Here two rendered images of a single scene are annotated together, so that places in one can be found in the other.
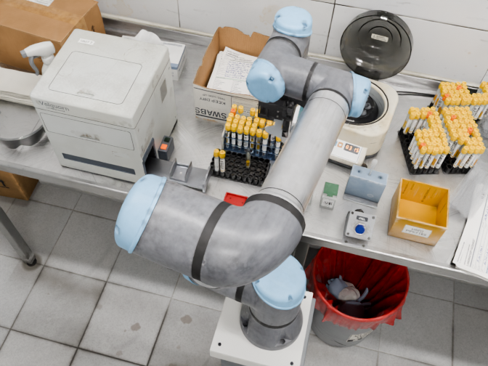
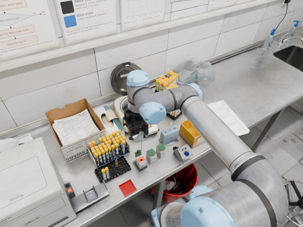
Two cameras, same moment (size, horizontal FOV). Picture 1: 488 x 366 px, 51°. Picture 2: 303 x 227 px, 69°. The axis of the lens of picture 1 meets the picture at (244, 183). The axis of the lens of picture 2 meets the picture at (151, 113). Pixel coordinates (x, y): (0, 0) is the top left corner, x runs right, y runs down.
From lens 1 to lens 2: 0.52 m
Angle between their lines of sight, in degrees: 31
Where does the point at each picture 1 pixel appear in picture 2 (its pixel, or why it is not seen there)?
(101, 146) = (41, 220)
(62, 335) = not seen: outside the picture
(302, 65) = (166, 94)
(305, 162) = (231, 133)
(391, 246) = (197, 151)
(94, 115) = (33, 206)
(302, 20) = (144, 74)
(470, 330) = (207, 162)
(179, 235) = (257, 220)
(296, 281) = not seen: hidden behind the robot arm
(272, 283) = not seen: hidden behind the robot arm
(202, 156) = (89, 179)
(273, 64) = (154, 102)
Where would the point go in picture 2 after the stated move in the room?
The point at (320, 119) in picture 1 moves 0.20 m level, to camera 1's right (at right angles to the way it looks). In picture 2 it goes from (207, 111) to (241, 82)
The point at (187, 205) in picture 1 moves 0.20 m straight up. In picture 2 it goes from (241, 199) to (294, 133)
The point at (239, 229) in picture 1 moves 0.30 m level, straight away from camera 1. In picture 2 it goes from (273, 187) to (162, 110)
